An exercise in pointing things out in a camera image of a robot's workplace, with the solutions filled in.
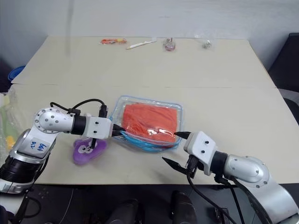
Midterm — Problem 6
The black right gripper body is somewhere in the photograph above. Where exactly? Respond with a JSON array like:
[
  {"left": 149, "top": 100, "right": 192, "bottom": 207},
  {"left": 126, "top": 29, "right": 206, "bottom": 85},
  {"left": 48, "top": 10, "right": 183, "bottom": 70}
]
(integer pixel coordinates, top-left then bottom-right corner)
[{"left": 185, "top": 154, "right": 204, "bottom": 179}]

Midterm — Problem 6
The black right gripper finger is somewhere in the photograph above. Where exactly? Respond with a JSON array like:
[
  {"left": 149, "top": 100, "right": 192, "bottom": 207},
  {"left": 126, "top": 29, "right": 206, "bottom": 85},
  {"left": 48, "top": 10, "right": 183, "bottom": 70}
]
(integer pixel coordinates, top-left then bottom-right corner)
[
  {"left": 174, "top": 131, "right": 193, "bottom": 140},
  {"left": 162, "top": 157, "right": 188, "bottom": 174}
]

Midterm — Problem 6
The clear bag with orange cloth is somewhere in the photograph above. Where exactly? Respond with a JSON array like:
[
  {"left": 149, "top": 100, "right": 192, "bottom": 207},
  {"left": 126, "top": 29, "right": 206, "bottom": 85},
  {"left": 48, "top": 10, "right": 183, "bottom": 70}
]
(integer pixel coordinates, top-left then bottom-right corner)
[{"left": 108, "top": 94, "right": 185, "bottom": 154}]

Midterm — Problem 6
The orange cloth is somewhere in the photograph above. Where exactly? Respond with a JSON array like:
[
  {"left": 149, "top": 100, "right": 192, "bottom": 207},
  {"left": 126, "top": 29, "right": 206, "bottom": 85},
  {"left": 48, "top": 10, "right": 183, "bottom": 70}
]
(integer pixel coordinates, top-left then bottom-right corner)
[{"left": 122, "top": 103, "right": 179, "bottom": 144}]

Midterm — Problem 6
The small clear item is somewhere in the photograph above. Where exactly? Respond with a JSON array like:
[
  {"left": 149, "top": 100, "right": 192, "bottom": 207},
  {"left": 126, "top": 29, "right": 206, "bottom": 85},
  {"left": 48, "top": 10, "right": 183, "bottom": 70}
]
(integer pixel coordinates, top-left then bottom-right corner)
[{"left": 193, "top": 34, "right": 217, "bottom": 51}]

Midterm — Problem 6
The crumpled clear plastic bag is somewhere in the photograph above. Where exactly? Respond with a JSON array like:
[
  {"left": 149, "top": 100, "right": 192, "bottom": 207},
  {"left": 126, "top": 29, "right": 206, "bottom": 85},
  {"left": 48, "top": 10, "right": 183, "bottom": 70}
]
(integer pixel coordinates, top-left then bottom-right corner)
[{"left": 0, "top": 89, "right": 24, "bottom": 155}]

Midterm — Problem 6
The purple plush toy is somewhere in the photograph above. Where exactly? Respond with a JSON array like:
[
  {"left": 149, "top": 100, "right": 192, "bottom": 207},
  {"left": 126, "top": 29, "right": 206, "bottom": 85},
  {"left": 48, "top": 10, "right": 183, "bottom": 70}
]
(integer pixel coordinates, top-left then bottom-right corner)
[{"left": 72, "top": 137, "right": 109, "bottom": 167}]

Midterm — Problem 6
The dark rounded shape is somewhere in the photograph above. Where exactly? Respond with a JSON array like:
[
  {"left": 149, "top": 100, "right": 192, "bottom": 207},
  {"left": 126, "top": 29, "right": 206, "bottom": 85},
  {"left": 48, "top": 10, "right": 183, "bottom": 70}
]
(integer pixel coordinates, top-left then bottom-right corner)
[
  {"left": 107, "top": 198, "right": 141, "bottom": 224},
  {"left": 171, "top": 190, "right": 199, "bottom": 224}
]

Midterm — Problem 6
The white toothbrush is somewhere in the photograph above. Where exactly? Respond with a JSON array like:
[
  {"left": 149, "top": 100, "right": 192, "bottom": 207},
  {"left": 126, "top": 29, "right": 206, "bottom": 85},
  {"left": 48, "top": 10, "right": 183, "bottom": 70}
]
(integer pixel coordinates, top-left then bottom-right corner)
[{"left": 126, "top": 38, "right": 158, "bottom": 50}]

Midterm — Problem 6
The orange snack packet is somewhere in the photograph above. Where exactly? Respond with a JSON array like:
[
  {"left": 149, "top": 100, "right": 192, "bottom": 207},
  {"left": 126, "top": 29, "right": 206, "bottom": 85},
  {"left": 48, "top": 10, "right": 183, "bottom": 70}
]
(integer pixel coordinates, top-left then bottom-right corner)
[{"left": 100, "top": 37, "right": 128, "bottom": 46}]

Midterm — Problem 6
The small glass perfume bottle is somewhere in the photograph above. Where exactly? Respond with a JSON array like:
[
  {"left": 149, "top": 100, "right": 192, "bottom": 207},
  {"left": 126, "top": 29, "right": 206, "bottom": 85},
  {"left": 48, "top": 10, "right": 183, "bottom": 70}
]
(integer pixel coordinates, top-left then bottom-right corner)
[{"left": 162, "top": 37, "right": 176, "bottom": 52}]

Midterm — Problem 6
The blue bowl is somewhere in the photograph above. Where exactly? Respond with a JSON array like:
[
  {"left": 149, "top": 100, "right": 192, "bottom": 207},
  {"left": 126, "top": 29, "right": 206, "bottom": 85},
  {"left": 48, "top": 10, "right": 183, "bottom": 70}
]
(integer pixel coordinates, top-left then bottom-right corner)
[{"left": 7, "top": 65, "right": 26, "bottom": 81}]

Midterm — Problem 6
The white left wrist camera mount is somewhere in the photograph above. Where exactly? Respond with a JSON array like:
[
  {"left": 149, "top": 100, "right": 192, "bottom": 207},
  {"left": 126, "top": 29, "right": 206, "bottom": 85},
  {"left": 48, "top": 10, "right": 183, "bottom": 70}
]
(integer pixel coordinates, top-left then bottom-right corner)
[{"left": 84, "top": 113, "right": 114, "bottom": 141}]

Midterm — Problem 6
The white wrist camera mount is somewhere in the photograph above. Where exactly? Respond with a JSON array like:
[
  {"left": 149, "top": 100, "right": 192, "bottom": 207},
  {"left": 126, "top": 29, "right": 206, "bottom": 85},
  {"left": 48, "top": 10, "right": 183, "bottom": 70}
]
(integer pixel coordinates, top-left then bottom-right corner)
[
  {"left": 84, "top": 113, "right": 114, "bottom": 141},
  {"left": 183, "top": 131, "right": 219, "bottom": 176}
]

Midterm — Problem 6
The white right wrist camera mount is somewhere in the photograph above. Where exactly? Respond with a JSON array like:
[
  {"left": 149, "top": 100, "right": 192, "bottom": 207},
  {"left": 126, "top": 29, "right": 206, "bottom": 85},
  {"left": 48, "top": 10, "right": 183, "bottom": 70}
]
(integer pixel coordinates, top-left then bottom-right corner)
[{"left": 183, "top": 131, "right": 219, "bottom": 176}]

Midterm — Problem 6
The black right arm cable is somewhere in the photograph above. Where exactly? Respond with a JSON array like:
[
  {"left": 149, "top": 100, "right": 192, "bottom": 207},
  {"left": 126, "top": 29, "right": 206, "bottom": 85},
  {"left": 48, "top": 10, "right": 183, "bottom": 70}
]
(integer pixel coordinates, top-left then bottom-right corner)
[{"left": 186, "top": 174, "right": 274, "bottom": 224}]

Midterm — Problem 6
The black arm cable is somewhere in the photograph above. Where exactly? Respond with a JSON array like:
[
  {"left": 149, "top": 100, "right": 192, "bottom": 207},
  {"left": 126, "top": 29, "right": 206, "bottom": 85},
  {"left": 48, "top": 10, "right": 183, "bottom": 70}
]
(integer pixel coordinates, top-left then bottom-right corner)
[
  {"left": 186, "top": 174, "right": 274, "bottom": 224},
  {"left": 50, "top": 98, "right": 109, "bottom": 118}
]

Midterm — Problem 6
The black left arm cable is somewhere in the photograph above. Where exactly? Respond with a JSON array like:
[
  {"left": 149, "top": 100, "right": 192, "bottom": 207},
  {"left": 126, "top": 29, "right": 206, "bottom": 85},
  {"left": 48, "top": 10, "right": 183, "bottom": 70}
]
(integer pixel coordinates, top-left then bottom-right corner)
[{"left": 50, "top": 98, "right": 109, "bottom": 118}]

